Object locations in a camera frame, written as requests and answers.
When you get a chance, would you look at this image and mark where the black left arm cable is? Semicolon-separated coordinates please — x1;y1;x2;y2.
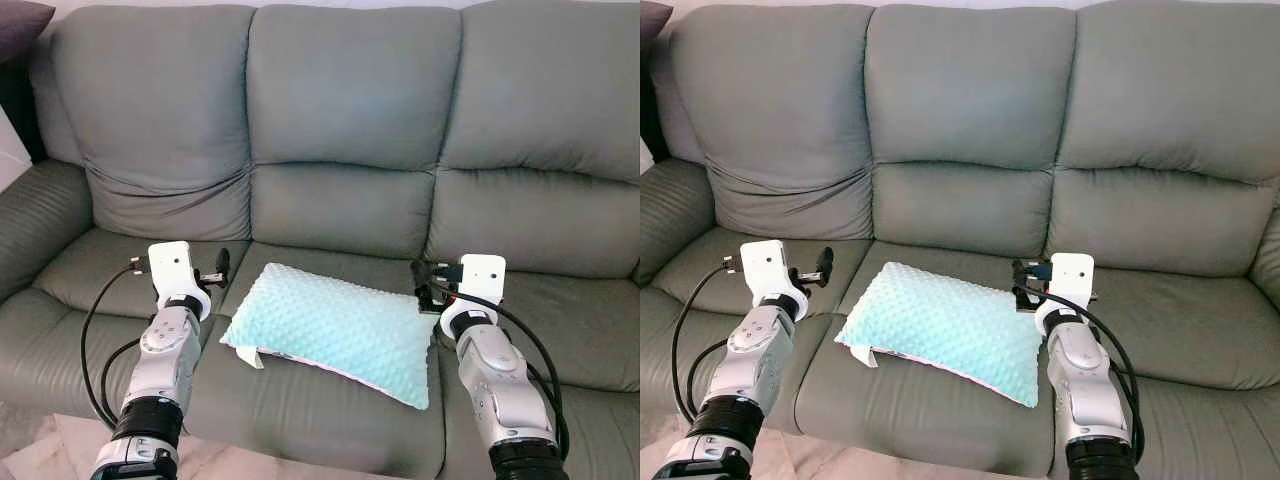
79;262;153;431
671;262;743;427

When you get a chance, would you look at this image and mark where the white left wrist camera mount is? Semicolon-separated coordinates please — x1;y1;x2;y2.
147;241;213;319
738;240;809;321

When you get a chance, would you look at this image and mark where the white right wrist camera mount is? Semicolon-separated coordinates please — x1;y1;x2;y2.
1035;253;1096;336
440;254;507;341

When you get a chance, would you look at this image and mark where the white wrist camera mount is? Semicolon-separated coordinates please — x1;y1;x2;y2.
440;254;507;341
738;240;809;321
147;241;213;319
1035;253;1096;336

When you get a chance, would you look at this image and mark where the dark purple cushion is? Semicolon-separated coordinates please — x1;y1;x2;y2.
640;0;674;53
0;0;56;64

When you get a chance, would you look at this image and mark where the grey-green leather sofa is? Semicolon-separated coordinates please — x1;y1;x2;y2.
640;0;1280;480
0;0;641;480

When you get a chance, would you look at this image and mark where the mint dotted pillow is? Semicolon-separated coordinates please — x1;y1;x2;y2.
835;262;1049;409
219;262;441;411

